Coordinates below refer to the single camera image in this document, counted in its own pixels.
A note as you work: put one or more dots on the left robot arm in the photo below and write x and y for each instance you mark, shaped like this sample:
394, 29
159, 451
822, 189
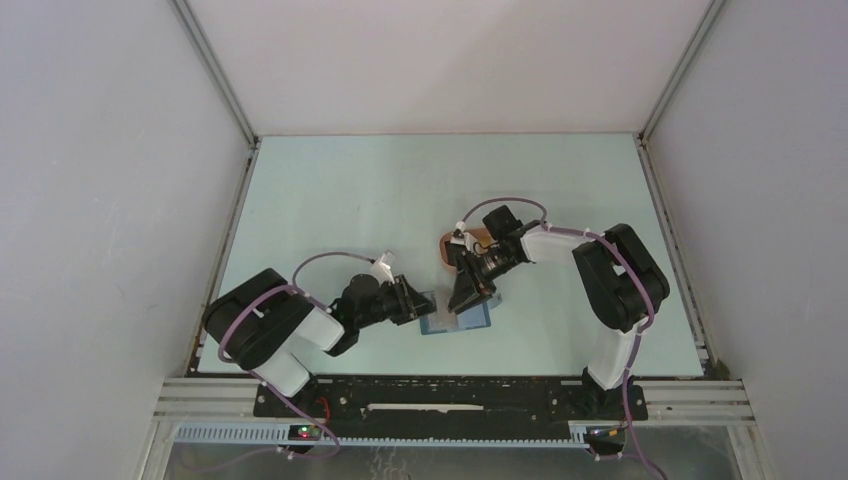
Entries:
255, 323

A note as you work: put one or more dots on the white portrait card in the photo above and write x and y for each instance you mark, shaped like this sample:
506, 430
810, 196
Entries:
439, 323

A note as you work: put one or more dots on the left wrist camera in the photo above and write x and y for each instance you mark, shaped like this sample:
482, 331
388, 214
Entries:
381, 267

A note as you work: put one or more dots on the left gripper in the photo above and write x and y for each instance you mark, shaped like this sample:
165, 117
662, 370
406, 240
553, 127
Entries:
410, 303

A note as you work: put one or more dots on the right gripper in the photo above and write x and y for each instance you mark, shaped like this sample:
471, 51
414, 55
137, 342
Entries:
471, 283

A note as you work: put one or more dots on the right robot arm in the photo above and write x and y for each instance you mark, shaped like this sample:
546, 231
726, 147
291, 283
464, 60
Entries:
624, 285

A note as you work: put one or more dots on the blue card holder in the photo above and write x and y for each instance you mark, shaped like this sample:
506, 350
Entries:
478, 317

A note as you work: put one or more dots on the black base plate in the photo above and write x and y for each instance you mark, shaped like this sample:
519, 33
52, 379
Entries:
461, 408

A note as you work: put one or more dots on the pink oval tray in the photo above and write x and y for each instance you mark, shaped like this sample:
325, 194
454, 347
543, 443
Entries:
481, 240

